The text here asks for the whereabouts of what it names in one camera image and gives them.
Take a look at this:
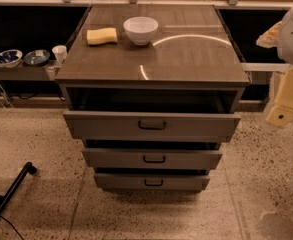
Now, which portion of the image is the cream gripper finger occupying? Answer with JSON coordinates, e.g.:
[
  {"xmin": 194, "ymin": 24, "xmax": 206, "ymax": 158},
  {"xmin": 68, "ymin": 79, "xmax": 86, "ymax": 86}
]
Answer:
[
  {"xmin": 265, "ymin": 65, "xmax": 293, "ymax": 127},
  {"xmin": 256, "ymin": 21, "xmax": 282, "ymax": 48}
]

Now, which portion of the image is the grey top drawer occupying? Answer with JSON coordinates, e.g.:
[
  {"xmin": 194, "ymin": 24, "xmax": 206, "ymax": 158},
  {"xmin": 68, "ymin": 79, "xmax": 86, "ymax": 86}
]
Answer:
[{"xmin": 63, "ymin": 111, "xmax": 240, "ymax": 143}]

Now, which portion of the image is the grey drawer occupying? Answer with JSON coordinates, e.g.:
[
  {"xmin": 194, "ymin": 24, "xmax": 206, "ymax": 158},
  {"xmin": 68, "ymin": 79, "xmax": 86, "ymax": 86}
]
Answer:
[
  {"xmin": 82, "ymin": 148, "xmax": 222, "ymax": 170},
  {"xmin": 63, "ymin": 111, "xmax": 240, "ymax": 143},
  {"xmin": 94, "ymin": 173, "xmax": 210, "ymax": 191}
]

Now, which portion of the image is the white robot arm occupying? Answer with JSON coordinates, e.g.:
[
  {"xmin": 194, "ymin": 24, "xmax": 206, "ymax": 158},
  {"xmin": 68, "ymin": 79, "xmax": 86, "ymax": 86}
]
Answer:
[{"xmin": 256, "ymin": 6, "xmax": 293, "ymax": 127}]

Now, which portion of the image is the grey middle drawer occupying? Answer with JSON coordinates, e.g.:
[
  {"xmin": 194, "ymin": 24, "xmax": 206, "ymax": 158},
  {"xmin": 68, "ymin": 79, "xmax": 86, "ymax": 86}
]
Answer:
[{"xmin": 82, "ymin": 148, "xmax": 222, "ymax": 170}]

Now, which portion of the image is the grey drawer cabinet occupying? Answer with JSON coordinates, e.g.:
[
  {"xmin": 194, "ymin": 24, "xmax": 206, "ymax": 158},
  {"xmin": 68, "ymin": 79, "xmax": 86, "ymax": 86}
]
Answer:
[{"xmin": 57, "ymin": 4, "xmax": 249, "ymax": 114}]

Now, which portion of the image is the grey bottom drawer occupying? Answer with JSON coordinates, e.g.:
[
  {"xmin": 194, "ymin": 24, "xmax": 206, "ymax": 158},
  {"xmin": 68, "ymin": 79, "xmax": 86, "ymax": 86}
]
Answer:
[{"xmin": 94, "ymin": 173, "xmax": 210, "ymax": 191}]

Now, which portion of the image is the white ceramic bowl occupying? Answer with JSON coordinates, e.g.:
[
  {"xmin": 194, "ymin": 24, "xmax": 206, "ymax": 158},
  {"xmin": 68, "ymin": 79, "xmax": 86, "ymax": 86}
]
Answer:
[{"xmin": 123, "ymin": 17, "xmax": 159, "ymax": 46}]

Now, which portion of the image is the yellow sponge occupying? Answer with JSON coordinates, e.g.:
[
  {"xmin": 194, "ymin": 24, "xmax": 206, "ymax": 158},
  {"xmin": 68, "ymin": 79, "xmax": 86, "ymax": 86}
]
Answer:
[{"xmin": 86, "ymin": 28, "xmax": 117, "ymax": 45}]

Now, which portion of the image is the white paper cup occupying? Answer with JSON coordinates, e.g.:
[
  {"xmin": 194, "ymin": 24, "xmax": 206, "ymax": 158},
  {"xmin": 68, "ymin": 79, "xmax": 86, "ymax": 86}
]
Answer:
[{"xmin": 52, "ymin": 45, "xmax": 67, "ymax": 64}]

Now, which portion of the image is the low wooden shelf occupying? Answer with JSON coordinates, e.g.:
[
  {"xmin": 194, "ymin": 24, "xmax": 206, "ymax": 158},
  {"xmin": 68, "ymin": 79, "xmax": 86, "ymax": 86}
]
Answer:
[{"xmin": 0, "ymin": 60, "xmax": 59, "ymax": 81}]

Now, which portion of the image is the dark blue bowl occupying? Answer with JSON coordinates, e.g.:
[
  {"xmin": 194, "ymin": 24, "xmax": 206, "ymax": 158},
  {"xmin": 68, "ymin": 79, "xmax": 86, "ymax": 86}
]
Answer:
[{"xmin": 24, "ymin": 49, "xmax": 50, "ymax": 67}]

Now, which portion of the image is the blue patterned bowl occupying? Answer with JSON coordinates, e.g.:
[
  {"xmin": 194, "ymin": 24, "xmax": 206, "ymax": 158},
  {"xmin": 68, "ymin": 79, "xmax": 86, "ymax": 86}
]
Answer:
[{"xmin": 0, "ymin": 49, "xmax": 23, "ymax": 68}]

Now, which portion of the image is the black stand leg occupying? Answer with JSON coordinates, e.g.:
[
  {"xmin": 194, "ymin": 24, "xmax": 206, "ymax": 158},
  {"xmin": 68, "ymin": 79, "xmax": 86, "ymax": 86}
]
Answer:
[{"xmin": 0, "ymin": 162, "xmax": 37, "ymax": 216}]

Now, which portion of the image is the black floor cable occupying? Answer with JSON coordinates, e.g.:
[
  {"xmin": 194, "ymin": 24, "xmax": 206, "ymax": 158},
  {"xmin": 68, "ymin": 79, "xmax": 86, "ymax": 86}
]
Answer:
[{"xmin": 0, "ymin": 207, "xmax": 26, "ymax": 240}]

